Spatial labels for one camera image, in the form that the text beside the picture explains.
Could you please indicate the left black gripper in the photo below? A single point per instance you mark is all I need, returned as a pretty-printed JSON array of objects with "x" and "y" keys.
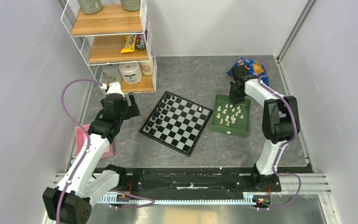
[{"x": 132, "y": 110}]

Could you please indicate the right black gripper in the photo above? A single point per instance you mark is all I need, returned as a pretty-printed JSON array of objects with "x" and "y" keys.
[{"x": 233, "y": 98}]

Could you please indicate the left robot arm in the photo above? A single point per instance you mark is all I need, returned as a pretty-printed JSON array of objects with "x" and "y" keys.
[{"x": 71, "y": 201}]

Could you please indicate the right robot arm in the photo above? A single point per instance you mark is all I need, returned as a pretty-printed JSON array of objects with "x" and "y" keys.
[{"x": 280, "y": 122}]

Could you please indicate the green plastic tray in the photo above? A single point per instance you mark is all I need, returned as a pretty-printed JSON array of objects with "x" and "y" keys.
[{"x": 241, "y": 127}]

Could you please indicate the white toilet paper roll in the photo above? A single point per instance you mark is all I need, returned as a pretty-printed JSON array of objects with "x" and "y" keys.
[{"x": 131, "y": 72}]

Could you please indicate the blue chips bag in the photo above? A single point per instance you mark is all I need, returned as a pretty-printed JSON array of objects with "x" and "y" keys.
[{"x": 255, "y": 67}]

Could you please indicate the white patterned mug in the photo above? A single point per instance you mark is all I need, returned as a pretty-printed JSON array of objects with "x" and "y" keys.
[{"x": 111, "y": 73}]

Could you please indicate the white cup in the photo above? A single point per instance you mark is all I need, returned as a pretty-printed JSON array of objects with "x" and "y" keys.
[{"x": 147, "y": 67}]

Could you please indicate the black white chessboard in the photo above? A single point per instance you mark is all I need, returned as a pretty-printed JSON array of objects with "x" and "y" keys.
[{"x": 176, "y": 122}]

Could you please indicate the pink plastic box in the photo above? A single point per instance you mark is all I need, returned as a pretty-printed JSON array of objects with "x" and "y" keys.
[{"x": 100, "y": 146}]

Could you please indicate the yellow candy bag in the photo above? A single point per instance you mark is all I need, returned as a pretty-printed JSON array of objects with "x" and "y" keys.
[{"x": 129, "y": 44}]

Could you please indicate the brown candy bag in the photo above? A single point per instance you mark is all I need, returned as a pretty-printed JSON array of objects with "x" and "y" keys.
[{"x": 141, "y": 41}]

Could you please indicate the green bottle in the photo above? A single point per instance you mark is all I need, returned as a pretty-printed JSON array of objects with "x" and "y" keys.
[
  {"x": 90, "y": 6},
  {"x": 130, "y": 5}
]

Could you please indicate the white wire wooden shelf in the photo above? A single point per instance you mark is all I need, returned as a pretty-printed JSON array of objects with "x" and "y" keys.
[{"x": 99, "y": 37}]

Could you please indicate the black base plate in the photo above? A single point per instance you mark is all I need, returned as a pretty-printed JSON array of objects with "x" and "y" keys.
[{"x": 195, "y": 183}]

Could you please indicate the aluminium frame rail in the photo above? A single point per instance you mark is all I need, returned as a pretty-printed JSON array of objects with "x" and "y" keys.
[{"x": 296, "y": 28}]

